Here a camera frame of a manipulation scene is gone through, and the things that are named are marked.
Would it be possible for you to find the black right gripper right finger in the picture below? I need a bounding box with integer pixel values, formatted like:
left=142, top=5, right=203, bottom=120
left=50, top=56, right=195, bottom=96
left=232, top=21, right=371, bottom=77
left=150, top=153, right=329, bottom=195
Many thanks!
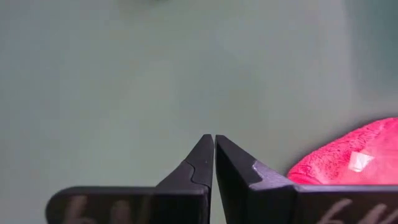
left=215, top=134, right=298, bottom=224

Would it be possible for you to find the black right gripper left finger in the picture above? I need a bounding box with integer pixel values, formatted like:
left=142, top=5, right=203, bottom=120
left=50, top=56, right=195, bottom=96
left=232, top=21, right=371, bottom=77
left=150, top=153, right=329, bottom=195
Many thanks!
left=155, top=134, right=215, bottom=224

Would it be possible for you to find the pink microfiber towel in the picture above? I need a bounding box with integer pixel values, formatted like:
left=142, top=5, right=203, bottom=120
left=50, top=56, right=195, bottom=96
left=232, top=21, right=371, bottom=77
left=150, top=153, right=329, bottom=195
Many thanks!
left=286, top=117, right=398, bottom=186

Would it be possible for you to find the green table mat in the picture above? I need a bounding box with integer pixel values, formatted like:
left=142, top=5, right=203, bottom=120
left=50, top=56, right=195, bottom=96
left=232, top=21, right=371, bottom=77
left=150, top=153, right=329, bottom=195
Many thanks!
left=0, top=0, right=398, bottom=224

